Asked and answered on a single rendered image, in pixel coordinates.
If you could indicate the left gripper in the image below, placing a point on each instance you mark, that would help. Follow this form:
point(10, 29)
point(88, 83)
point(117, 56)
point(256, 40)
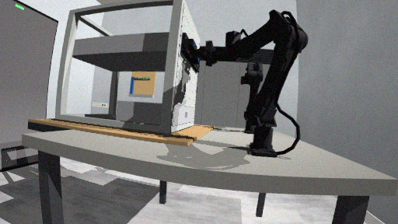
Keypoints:
point(209, 53)

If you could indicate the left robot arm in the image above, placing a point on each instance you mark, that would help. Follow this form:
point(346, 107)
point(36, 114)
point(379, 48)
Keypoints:
point(263, 109)

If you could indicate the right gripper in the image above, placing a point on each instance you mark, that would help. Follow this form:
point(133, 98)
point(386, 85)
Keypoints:
point(243, 80)

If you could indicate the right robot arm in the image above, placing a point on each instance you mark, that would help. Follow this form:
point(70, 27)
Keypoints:
point(253, 74)

